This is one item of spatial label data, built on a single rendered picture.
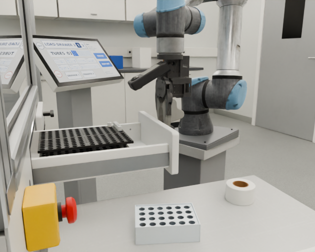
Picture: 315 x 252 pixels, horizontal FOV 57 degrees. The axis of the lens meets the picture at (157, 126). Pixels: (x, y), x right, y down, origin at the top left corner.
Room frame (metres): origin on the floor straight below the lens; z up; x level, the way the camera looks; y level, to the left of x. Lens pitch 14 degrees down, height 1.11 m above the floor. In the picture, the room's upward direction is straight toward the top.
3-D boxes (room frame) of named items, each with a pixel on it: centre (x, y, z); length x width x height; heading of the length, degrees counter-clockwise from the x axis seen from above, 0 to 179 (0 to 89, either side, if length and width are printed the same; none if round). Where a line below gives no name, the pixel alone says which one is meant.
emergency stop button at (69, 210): (0.41, 0.14, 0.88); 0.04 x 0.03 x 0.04; 20
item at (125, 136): (0.77, 0.10, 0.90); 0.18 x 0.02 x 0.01; 20
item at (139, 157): (0.73, 0.20, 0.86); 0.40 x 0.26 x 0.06; 110
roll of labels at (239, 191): (0.66, -0.20, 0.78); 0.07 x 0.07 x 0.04
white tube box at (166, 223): (0.53, -0.02, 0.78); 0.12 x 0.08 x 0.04; 95
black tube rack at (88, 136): (0.74, 0.19, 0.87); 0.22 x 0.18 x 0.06; 110
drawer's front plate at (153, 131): (0.81, 0.01, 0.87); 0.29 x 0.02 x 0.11; 20
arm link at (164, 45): (0.82, -0.03, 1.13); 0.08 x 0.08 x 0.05
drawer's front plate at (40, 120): (0.99, 0.41, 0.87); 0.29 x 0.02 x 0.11; 20
